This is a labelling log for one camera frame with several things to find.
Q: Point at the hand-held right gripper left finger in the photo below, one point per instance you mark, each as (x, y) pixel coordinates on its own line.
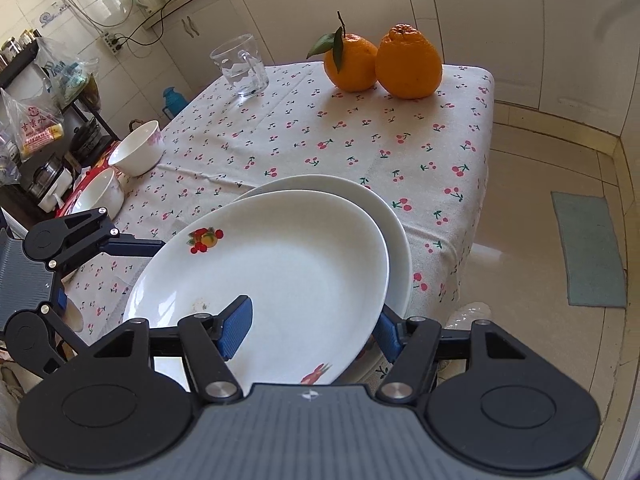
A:
(235, 327)

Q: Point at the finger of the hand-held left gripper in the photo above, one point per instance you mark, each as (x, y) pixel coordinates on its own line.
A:
(60, 340)
(135, 248)

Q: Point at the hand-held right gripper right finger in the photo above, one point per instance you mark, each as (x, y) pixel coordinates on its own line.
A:
(386, 335)

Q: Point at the white pink floral bowl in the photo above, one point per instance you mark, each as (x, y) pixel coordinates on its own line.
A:
(137, 152)
(97, 197)

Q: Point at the white fruit print plate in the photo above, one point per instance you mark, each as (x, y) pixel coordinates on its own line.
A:
(300, 280)
(392, 240)

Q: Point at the red printed box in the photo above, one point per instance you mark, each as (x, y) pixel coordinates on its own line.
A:
(82, 185)

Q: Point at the small white appliance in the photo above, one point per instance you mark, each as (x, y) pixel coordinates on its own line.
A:
(50, 182)

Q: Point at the black cooking pot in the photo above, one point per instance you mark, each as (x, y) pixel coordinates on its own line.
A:
(85, 135)

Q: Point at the red print plastic bag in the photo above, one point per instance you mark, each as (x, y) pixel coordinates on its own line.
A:
(32, 127)

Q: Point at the blue bottle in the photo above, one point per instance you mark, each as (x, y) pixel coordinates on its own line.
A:
(175, 100)

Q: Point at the cherry print tablecloth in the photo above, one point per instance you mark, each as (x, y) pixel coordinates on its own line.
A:
(350, 150)

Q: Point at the clear plastic bag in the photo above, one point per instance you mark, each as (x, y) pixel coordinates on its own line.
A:
(65, 72)

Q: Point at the white power strip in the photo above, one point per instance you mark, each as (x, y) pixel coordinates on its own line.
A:
(114, 42)

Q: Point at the clear glass mug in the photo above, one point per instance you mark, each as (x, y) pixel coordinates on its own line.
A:
(240, 67)

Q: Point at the black shelf rack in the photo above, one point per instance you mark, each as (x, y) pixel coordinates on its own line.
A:
(15, 70)

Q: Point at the grey floor mat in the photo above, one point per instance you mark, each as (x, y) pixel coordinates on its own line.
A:
(590, 250)

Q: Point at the orange with green leaf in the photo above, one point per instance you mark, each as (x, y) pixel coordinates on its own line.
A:
(352, 65)

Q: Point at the bumpy orange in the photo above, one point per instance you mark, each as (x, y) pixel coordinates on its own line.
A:
(407, 62)

